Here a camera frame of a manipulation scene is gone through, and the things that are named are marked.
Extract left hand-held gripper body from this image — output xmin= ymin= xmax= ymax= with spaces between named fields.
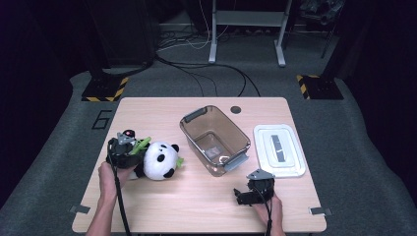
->
xmin=106 ymin=132 xmax=146 ymax=170

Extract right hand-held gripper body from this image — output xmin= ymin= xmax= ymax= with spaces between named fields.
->
xmin=245 ymin=168 xmax=276 ymax=205

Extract panda plush toy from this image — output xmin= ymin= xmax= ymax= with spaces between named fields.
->
xmin=123 ymin=129 xmax=185 ymax=182

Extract white storage box lid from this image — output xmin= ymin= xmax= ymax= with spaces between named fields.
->
xmin=253 ymin=123 xmax=307 ymax=179

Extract clear brown plastic storage box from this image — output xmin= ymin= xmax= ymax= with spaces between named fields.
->
xmin=178 ymin=104 xmax=253 ymax=178

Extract person's right hand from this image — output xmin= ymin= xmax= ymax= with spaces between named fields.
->
xmin=253 ymin=193 xmax=284 ymax=231

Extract person's left hand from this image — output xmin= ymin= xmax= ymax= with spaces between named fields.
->
xmin=97 ymin=160 xmax=138 ymax=205

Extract grey tape marker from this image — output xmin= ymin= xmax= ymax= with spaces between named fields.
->
xmin=309 ymin=206 xmax=333 ymax=217
xmin=68 ymin=205 xmax=91 ymax=215

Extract black yellow striped stand base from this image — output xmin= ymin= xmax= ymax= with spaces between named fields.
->
xmin=296 ymin=74 xmax=345 ymax=100
xmin=81 ymin=76 xmax=130 ymax=102

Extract dark cabinet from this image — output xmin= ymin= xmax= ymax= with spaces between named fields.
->
xmin=86 ymin=0 xmax=157 ymax=69

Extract dark equipment pile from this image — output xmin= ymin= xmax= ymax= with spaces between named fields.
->
xmin=298 ymin=0 xmax=346 ymax=27

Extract right hand-held gripper cable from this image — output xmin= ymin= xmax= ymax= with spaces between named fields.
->
xmin=257 ymin=187 xmax=273 ymax=236

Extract hand-held gripper cable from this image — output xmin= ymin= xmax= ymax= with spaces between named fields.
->
xmin=106 ymin=139 xmax=133 ymax=236
xmin=257 ymin=187 xmax=273 ymax=236

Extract left hand-held gripper cable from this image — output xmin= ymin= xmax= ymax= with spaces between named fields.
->
xmin=106 ymin=139 xmax=133 ymax=236

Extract black floor cables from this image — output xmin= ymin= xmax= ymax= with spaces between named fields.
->
xmin=154 ymin=53 xmax=263 ymax=98

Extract white floor cables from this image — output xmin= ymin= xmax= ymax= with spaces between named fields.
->
xmin=156 ymin=0 xmax=231 ymax=53

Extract white metal stand frame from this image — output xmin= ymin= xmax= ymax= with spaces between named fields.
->
xmin=208 ymin=0 xmax=294 ymax=69

